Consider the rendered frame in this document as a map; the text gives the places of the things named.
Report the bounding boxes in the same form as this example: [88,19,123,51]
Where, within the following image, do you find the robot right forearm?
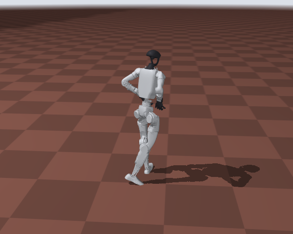
[156,89,164,102]

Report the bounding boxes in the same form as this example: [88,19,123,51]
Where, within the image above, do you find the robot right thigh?
[139,112,160,151]

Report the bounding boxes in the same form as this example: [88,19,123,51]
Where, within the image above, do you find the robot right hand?
[155,98,165,110]

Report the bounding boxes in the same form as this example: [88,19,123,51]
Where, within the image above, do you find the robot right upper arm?
[155,71,166,95]

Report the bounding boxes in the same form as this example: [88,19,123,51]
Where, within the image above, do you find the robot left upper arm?
[122,68,142,87]

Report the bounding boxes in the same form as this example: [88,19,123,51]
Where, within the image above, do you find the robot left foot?
[144,163,153,174]

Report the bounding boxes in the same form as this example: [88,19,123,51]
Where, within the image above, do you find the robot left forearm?
[125,83,139,96]

